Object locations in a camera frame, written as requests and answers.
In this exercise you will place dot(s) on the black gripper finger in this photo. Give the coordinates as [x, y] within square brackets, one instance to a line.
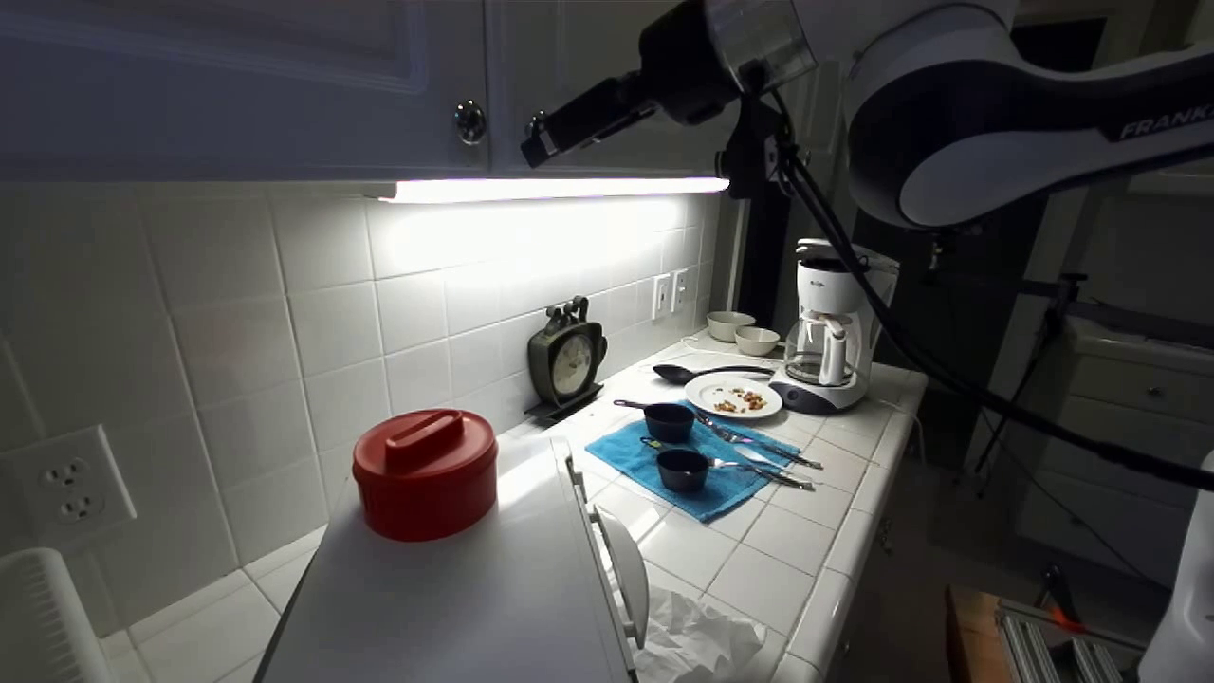
[573, 139]
[620, 98]

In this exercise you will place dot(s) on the black serving spoon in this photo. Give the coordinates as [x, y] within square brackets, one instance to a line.
[673, 372]

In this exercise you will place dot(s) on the blue cloth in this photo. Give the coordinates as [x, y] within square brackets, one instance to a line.
[628, 456]

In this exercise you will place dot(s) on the white wall outlet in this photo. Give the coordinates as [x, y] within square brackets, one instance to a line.
[69, 486]
[663, 299]

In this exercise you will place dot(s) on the under-cabinet light strip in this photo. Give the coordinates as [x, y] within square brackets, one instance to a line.
[545, 190]

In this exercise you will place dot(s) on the white drawer cabinet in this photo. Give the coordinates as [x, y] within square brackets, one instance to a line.
[1125, 432]

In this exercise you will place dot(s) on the white coffee maker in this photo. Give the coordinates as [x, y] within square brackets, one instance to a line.
[837, 337]

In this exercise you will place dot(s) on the small white bowl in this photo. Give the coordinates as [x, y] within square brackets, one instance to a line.
[728, 324]
[761, 339]

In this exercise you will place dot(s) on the white rack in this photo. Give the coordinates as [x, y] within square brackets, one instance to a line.
[44, 629]

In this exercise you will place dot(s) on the wooden board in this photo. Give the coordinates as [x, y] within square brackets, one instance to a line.
[979, 639]

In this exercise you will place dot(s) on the white plate with crumbs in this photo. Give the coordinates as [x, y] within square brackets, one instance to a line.
[732, 401]

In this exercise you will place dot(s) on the crumpled white paper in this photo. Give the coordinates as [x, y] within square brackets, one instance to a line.
[694, 639]

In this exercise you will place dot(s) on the white cabinet door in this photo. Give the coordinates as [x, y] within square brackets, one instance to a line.
[582, 40]
[227, 77]

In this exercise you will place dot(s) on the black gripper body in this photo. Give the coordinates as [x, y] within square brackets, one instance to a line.
[687, 61]

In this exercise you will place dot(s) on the round metal cabinet knob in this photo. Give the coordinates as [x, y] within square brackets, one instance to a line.
[473, 122]

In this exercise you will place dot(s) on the black round-faced clock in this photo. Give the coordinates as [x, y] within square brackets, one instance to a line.
[571, 361]

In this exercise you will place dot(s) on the red lidded container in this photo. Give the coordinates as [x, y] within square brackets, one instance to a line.
[421, 476]

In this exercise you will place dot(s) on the white wall switch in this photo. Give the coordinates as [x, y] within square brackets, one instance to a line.
[681, 289]

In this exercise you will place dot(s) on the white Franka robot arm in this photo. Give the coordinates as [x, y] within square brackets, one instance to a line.
[1009, 114]

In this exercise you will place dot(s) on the white toaster oven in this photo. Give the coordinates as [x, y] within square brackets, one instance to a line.
[441, 610]

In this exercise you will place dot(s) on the grey metal rails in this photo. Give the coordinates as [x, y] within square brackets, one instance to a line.
[1068, 645]

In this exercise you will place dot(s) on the black measuring cup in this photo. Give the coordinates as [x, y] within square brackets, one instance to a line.
[670, 423]
[684, 472]

